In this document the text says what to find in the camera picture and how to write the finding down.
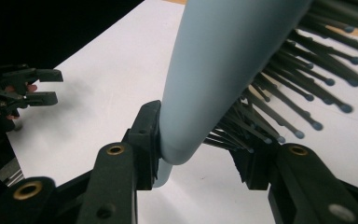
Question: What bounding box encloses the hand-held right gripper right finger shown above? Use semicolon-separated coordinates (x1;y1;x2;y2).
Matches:
231;142;358;224

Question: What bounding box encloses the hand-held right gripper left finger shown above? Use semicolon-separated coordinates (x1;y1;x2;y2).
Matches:
77;100;162;224

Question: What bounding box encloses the light blue hairbrush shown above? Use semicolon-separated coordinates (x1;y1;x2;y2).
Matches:
152;0;358;189

